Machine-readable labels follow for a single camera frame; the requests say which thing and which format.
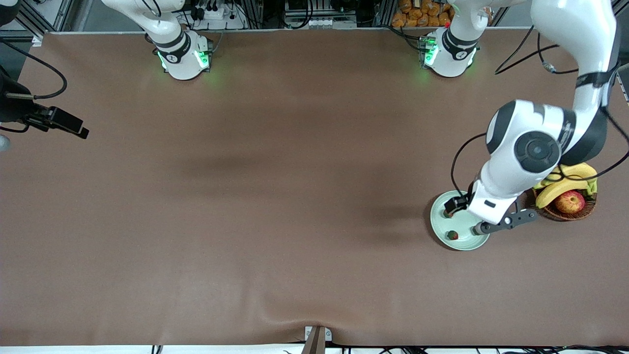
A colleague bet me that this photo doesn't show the brown wicker basket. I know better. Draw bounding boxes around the brown wicker basket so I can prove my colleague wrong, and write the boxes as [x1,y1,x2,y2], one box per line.
[525,187,598,222]

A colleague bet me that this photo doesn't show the grey metal table clamp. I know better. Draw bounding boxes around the grey metal table clamp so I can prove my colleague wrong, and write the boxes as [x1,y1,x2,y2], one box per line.
[304,325,333,354]

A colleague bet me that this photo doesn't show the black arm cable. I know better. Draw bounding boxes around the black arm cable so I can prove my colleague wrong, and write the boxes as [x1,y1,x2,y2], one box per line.
[450,25,629,197]
[0,39,68,134]

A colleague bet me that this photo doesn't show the aluminium frame profile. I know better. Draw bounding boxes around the aluminium frame profile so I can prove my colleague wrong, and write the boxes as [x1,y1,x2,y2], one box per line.
[0,0,74,40]

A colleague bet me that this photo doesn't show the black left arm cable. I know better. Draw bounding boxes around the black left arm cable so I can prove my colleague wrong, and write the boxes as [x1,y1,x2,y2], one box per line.
[450,25,629,197]

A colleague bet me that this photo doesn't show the pale green plate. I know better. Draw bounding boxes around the pale green plate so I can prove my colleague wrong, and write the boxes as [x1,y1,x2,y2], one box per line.
[430,190,492,251]

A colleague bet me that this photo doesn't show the white power strip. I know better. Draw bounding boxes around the white power strip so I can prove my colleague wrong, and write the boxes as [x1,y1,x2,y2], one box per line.
[189,0,246,30]

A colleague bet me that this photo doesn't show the table cover cloth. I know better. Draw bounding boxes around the table cover cloth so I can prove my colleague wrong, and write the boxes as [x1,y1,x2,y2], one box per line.
[0,27,629,347]

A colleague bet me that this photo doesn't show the red apple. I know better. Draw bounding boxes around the red apple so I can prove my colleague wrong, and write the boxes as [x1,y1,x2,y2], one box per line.
[555,190,586,214]

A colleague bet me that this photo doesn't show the bag of orange buns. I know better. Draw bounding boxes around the bag of orange buns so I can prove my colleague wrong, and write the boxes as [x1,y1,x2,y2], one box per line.
[391,0,455,28]

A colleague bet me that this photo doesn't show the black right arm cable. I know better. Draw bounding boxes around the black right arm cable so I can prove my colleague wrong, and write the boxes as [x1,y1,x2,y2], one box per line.
[0,39,68,134]

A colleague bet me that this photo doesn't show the yellow banana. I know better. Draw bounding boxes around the yellow banana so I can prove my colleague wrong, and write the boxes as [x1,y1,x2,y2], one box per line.
[533,163,599,191]
[535,178,590,209]

